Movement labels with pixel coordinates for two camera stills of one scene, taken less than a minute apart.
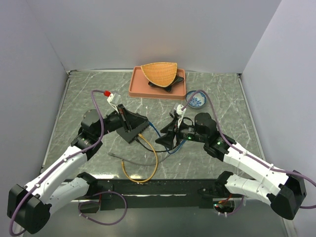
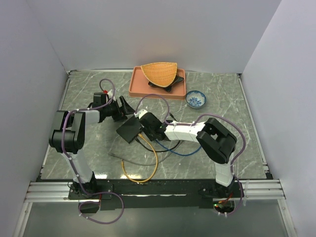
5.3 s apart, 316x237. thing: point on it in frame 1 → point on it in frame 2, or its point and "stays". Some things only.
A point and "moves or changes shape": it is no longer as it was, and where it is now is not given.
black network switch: (130, 137) stays
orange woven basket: (164, 74) stays
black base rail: (155, 193) stays
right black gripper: (167, 140) → (151, 138)
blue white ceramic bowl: (198, 101) stays
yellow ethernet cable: (141, 136) stays
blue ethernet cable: (169, 152) moves or changes shape
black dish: (177, 79) stays
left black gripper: (129, 120) → (127, 109)
